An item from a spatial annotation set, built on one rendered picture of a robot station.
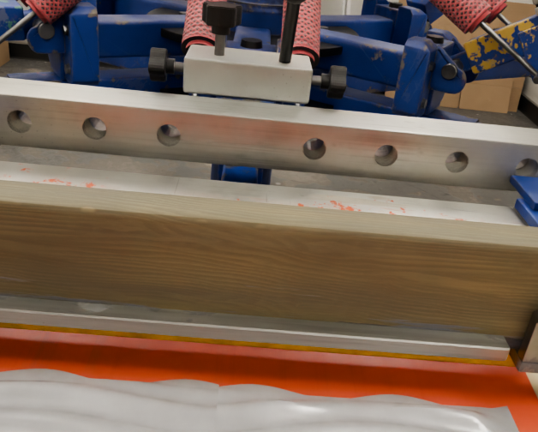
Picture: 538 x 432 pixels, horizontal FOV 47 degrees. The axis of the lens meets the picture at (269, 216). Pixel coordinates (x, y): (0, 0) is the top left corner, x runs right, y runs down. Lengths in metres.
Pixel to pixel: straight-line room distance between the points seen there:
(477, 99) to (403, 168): 4.12
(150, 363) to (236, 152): 0.25
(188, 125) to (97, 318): 0.25
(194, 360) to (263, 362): 0.04
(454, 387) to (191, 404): 0.17
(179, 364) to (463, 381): 0.18
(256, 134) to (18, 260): 0.27
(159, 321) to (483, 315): 0.20
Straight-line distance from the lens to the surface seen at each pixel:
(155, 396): 0.38
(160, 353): 0.41
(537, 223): 0.56
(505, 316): 0.41
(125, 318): 0.37
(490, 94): 4.75
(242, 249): 0.35
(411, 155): 0.60
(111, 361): 0.41
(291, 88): 0.62
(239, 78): 0.61
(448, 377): 0.43
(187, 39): 0.79
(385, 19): 1.34
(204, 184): 0.55
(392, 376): 0.42
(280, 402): 0.37
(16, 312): 0.39
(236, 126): 0.57
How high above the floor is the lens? 1.22
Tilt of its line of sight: 27 degrees down
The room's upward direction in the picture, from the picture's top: 6 degrees clockwise
